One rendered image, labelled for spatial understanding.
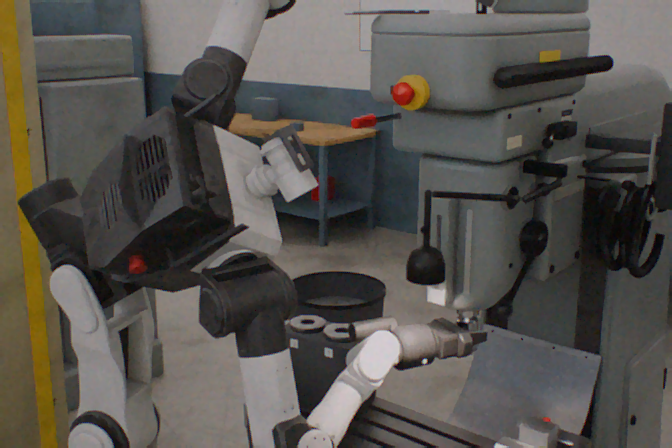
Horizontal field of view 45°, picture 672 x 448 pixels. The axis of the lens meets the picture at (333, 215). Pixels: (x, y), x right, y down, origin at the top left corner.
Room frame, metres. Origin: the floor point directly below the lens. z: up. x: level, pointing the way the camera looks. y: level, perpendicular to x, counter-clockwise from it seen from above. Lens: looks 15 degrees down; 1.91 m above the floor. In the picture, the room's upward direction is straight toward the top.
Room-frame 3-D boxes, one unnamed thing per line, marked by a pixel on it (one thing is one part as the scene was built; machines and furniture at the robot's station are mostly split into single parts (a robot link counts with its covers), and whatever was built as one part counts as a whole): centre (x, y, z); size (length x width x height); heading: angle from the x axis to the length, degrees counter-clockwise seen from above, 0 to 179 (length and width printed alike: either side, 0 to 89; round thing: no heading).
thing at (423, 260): (1.39, -0.17, 1.45); 0.07 x 0.07 x 0.06
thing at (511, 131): (1.61, -0.31, 1.68); 0.34 x 0.24 x 0.10; 141
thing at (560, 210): (1.72, -0.41, 1.47); 0.24 x 0.19 x 0.26; 51
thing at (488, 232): (1.58, -0.29, 1.47); 0.21 x 0.19 x 0.32; 51
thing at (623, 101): (1.96, -0.60, 1.66); 0.80 x 0.23 x 0.20; 141
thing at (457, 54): (1.59, -0.29, 1.81); 0.47 x 0.26 x 0.16; 141
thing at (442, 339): (1.53, -0.20, 1.23); 0.13 x 0.12 x 0.10; 28
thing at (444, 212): (1.49, -0.21, 1.45); 0.04 x 0.04 x 0.21; 51
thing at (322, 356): (1.84, 0.02, 1.04); 0.22 x 0.12 x 0.20; 58
